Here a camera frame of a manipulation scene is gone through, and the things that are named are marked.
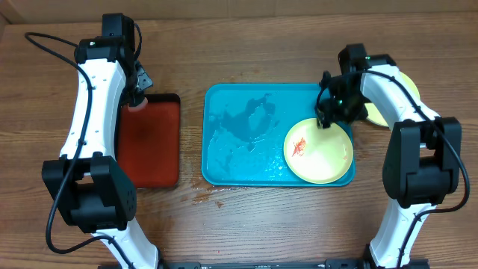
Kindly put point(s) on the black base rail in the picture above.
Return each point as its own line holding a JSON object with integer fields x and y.
{"x": 328, "y": 264}

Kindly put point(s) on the black and red tray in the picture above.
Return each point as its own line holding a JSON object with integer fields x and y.
{"x": 148, "y": 141}

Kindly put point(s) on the teal plastic tray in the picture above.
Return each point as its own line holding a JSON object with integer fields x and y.
{"x": 244, "y": 130}

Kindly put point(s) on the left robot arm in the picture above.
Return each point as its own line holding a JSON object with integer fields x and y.
{"x": 88, "y": 187}

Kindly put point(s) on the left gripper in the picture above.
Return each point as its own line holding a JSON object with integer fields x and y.
{"x": 145, "y": 81}

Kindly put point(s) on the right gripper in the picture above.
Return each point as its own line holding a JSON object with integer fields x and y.
{"x": 333, "y": 114}

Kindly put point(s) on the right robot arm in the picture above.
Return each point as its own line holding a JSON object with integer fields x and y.
{"x": 422, "y": 163}

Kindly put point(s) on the green plate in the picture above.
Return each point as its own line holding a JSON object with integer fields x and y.
{"x": 315, "y": 155}
{"x": 374, "y": 115}

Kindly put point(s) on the dark sponge with red base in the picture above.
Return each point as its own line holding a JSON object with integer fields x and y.
{"x": 138, "y": 107}

